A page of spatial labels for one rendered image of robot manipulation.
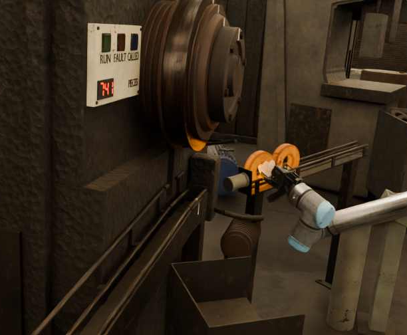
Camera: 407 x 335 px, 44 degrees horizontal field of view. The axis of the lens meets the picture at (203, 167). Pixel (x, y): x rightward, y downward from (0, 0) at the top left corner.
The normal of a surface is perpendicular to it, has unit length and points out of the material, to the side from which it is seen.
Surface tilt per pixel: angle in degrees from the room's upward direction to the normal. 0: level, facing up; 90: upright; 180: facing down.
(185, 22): 51
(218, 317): 5
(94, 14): 90
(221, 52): 58
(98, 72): 90
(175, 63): 80
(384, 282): 90
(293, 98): 90
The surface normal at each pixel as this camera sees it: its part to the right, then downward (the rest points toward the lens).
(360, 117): -0.49, 0.20
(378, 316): -0.26, 0.24
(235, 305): 0.11, -0.93
